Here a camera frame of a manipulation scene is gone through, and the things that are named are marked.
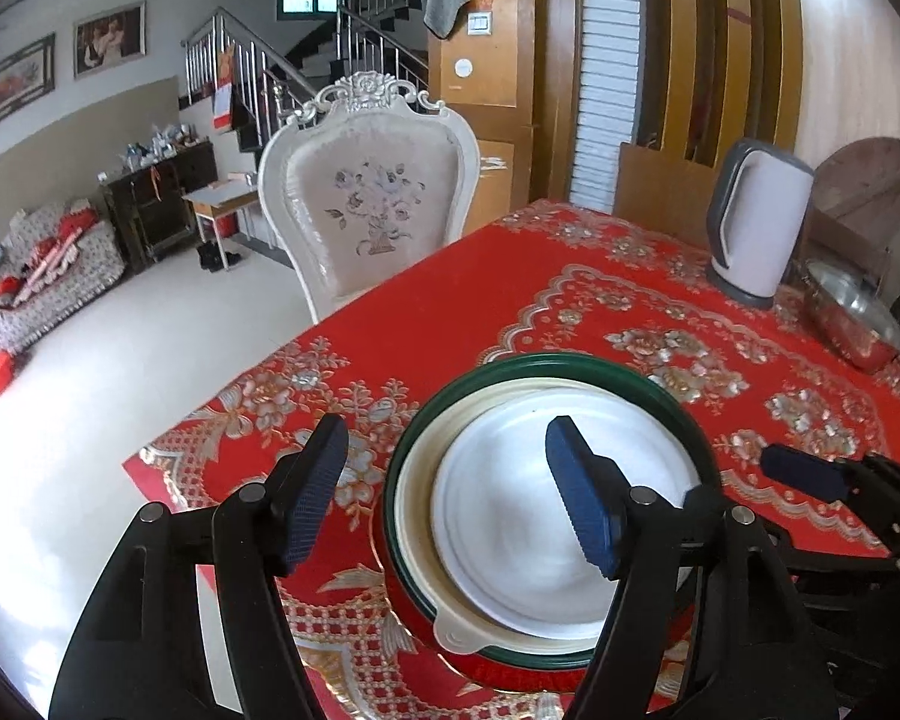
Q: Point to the small wooden desk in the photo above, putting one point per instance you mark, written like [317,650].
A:
[217,196]

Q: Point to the dark wooden sideboard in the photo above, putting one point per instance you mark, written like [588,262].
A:
[142,217]

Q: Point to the cream plastic bowl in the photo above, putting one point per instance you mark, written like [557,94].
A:
[416,495]

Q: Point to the brown wooden cabinet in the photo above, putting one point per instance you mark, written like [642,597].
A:
[495,52]

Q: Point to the red box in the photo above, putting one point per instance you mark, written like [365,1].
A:
[0,373]

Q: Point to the floral sofa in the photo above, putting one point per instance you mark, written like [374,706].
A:
[82,270]

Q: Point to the red floral tablecloth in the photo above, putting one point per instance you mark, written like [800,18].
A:
[570,300]

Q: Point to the cluster of small bottles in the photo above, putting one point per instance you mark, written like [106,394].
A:
[157,148]

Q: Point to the round wooden tabletop board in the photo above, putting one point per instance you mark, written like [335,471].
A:
[885,187]

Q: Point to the white louvered panel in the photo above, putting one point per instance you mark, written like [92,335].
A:
[607,52]

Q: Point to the white plastic bowl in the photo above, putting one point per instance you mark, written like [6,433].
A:
[495,525]

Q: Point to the red hanging calendar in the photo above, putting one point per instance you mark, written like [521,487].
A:
[222,109]

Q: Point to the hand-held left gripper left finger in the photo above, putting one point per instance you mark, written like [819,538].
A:
[311,495]

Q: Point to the wall light switch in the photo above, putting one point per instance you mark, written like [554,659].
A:
[480,24]

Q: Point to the white electric kettle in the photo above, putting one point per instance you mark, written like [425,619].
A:
[765,225]

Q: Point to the white ornate floral chair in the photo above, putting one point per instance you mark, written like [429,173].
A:
[367,217]

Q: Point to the staircase with steel railing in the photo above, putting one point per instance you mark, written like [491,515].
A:
[322,67]

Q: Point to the dark green plastic bowl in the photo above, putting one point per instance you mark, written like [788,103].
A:
[555,361]

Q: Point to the pair of black shoes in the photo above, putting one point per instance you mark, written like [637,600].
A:
[214,256]

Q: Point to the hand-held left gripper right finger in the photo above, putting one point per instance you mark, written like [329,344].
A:
[581,495]

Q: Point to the steel wok with glass lid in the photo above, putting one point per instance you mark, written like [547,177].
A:
[855,315]

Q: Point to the wide framed wall picture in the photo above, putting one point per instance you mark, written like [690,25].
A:
[7,90]

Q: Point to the red scalloped gold-rimmed plate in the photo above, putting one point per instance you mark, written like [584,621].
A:
[495,679]

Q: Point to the framed portrait wall picture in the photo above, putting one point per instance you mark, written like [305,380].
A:
[109,37]

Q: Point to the plywood board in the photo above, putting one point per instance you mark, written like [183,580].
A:
[660,187]

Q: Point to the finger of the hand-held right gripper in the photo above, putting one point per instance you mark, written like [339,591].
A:
[855,566]
[802,469]

